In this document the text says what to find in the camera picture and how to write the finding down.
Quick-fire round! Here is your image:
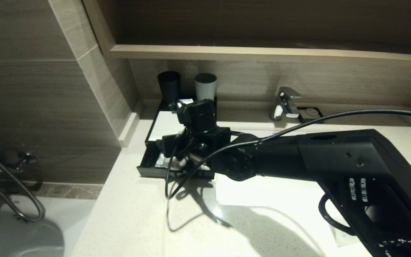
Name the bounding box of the black box drawer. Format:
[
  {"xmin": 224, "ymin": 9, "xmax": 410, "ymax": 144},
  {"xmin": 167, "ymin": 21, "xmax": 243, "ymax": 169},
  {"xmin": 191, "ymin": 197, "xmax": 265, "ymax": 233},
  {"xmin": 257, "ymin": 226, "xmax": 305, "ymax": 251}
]
[{"xmin": 137, "ymin": 142, "xmax": 215, "ymax": 180}]

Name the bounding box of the shower cap packet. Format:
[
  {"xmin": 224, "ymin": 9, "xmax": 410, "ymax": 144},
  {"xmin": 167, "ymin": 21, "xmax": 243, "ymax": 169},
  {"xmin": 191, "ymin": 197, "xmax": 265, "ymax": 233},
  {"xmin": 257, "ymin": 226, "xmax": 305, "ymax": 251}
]
[{"xmin": 334, "ymin": 225, "xmax": 357, "ymax": 247}]

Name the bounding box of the black amenity box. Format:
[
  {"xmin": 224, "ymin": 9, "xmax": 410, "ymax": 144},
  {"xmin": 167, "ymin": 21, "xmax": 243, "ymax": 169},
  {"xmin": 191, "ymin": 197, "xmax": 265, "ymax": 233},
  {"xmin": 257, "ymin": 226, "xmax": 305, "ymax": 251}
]
[{"xmin": 144, "ymin": 96, "xmax": 217, "ymax": 150}]

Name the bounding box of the grey cup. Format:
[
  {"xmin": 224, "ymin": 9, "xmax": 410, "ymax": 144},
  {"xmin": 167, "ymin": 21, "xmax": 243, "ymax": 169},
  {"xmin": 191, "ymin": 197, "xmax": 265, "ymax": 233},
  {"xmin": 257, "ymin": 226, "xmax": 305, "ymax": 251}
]
[{"xmin": 194, "ymin": 73, "xmax": 217, "ymax": 101}]

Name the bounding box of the black cup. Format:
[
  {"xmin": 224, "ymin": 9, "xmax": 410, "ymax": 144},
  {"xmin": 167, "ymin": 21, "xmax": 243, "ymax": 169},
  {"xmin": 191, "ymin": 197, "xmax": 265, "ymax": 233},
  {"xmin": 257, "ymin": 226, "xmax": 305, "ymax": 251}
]
[{"xmin": 158, "ymin": 71, "xmax": 181, "ymax": 106}]

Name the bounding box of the chrome sink faucet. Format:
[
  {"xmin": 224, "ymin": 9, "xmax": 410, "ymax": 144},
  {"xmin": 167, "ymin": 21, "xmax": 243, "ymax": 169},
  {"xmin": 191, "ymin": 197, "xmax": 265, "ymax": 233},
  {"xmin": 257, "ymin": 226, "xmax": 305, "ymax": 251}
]
[{"xmin": 269, "ymin": 87, "xmax": 303, "ymax": 121}]

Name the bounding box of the black soap dish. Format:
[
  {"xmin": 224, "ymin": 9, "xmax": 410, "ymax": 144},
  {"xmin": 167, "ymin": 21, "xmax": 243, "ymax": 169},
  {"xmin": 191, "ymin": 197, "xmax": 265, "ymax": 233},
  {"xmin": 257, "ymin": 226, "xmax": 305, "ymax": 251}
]
[{"xmin": 297, "ymin": 107, "xmax": 324, "ymax": 124}]

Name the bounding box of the white bathtub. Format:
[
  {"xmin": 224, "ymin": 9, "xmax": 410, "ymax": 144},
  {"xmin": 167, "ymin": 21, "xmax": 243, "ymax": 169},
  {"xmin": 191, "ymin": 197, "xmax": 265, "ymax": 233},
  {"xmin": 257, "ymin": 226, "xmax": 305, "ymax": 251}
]
[{"xmin": 0, "ymin": 193, "xmax": 97, "ymax": 257}]

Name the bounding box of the chrome bathtub mixer tap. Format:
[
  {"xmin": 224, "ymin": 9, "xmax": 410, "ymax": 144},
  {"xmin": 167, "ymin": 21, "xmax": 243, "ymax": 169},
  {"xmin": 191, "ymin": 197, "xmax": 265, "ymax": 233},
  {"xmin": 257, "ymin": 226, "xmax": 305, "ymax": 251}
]
[{"xmin": 0, "ymin": 152, "xmax": 41, "ymax": 195}]

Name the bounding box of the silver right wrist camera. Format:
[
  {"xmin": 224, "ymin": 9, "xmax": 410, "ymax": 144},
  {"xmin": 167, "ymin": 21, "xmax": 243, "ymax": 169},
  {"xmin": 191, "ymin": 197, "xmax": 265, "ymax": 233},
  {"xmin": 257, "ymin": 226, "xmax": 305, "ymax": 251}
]
[{"xmin": 162, "ymin": 133, "xmax": 182, "ymax": 158}]

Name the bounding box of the wooden wall shelf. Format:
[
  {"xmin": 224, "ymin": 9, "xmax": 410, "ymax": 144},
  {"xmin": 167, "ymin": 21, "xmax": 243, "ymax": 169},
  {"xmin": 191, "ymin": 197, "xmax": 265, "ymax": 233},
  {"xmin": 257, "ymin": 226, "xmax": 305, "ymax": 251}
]
[{"xmin": 110, "ymin": 45, "xmax": 411, "ymax": 70}]

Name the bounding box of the metal shower hose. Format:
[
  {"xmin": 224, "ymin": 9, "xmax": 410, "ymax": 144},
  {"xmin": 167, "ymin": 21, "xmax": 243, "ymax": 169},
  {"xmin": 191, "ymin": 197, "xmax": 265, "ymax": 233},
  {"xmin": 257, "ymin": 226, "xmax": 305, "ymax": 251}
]
[{"xmin": 0, "ymin": 143, "xmax": 46, "ymax": 222}]

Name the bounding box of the black camera cable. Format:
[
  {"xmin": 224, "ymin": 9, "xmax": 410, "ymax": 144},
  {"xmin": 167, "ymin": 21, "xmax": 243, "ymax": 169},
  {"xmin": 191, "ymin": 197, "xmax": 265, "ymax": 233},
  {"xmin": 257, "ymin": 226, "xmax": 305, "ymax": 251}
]
[{"xmin": 164, "ymin": 109, "xmax": 411, "ymax": 200}]

